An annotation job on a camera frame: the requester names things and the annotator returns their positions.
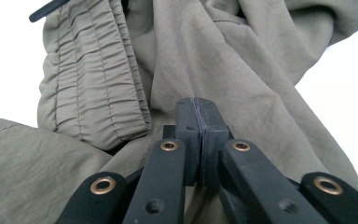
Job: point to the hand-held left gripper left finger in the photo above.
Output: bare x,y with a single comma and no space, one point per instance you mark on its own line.
164,174

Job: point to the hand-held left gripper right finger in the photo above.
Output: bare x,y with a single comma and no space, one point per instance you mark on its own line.
251,180

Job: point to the olive green shorts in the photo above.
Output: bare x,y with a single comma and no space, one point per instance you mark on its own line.
230,77

